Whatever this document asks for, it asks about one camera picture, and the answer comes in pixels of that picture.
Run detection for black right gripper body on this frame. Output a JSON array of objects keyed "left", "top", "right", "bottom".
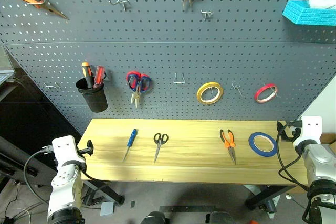
[{"left": 286, "top": 120, "right": 303, "bottom": 142}]

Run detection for blue tape roll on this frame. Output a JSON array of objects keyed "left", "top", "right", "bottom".
[{"left": 248, "top": 131, "right": 278, "bottom": 158}]

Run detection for red tape roll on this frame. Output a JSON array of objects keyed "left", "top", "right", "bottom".
[{"left": 253, "top": 83, "right": 279, "bottom": 104}]

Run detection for black plastic cup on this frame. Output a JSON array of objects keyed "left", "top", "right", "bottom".
[{"left": 75, "top": 77, "right": 109, "bottom": 113}]

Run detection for silver pegboard hook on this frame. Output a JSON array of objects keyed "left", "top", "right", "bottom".
[
  {"left": 27, "top": 0, "right": 49, "bottom": 9},
  {"left": 201, "top": 9, "right": 214, "bottom": 22},
  {"left": 44, "top": 81, "right": 62, "bottom": 91},
  {"left": 173, "top": 72, "right": 186, "bottom": 85},
  {"left": 108, "top": 0, "right": 131, "bottom": 13},
  {"left": 232, "top": 83, "right": 244, "bottom": 98}
]

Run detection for grey foot pedal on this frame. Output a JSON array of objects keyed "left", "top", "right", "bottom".
[{"left": 100, "top": 201, "right": 116, "bottom": 217}]

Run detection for black side cabinet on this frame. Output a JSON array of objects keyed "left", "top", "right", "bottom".
[{"left": 0, "top": 42, "right": 83, "bottom": 185}]

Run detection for orange and black screwdriver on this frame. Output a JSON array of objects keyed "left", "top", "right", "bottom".
[{"left": 81, "top": 62, "right": 94, "bottom": 89}]

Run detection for red and blue scissors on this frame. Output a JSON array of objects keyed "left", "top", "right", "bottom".
[{"left": 126, "top": 70, "right": 153, "bottom": 111}]

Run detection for yellow tape roll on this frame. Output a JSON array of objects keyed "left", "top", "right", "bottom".
[{"left": 196, "top": 82, "right": 224, "bottom": 105}]

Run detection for dark rounded shape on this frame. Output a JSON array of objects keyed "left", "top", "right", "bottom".
[
  {"left": 140, "top": 210, "right": 170, "bottom": 224},
  {"left": 206, "top": 210, "right": 233, "bottom": 224}
]

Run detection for black flat metal bar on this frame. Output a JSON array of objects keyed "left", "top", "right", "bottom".
[{"left": 159, "top": 204, "right": 216, "bottom": 213}]

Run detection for turquoise brick pattern box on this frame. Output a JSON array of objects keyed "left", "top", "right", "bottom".
[{"left": 282, "top": 0, "right": 336, "bottom": 27}]

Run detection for grey metal pegboard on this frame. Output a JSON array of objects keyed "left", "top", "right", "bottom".
[{"left": 0, "top": 0, "right": 336, "bottom": 135}]

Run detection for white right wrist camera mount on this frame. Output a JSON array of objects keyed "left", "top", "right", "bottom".
[{"left": 293, "top": 115, "right": 323, "bottom": 146}]

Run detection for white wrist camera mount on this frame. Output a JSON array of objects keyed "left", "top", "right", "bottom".
[
  {"left": 293, "top": 115, "right": 323, "bottom": 146},
  {"left": 51, "top": 135, "right": 80, "bottom": 167}
]

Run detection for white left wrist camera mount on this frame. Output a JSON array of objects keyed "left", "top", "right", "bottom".
[{"left": 51, "top": 135, "right": 80, "bottom": 167}]

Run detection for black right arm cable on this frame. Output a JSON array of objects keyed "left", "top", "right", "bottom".
[{"left": 275, "top": 126, "right": 310, "bottom": 192}]

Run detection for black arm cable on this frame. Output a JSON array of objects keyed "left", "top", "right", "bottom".
[
  {"left": 23, "top": 146, "right": 55, "bottom": 204},
  {"left": 275, "top": 126, "right": 310, "bottom": 192}
]

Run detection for blue handled screwdriver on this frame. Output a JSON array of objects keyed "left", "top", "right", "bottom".
[{"left": 122, "top": 129, "right": 139, "bottom": 163}]

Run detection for black table leg frame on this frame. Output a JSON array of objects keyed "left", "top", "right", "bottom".
[
  {"left": 80, "top": 180, "right": 125, "bottom": 207},
  {"left": 245, "top": 185, "right": 299, "bottom": 210}
]

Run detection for orange handled needle-nose pliers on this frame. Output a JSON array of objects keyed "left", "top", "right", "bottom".
[{"left": 219, "top": 129, "right": 237, "bottom": 165}]

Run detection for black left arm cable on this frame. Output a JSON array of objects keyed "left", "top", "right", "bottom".
[{"left": 23, "top": 146, "right": 55, "bottom": 204}]

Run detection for black handled scissors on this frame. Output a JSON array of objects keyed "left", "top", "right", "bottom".
[{"left": 153, "top": 133, "right": 169, "bottom": 164}]

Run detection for red handled screwdriver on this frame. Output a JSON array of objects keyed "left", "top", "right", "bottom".
[{"left": 93, "top": 65, "right": 106, "bottom": 86}]

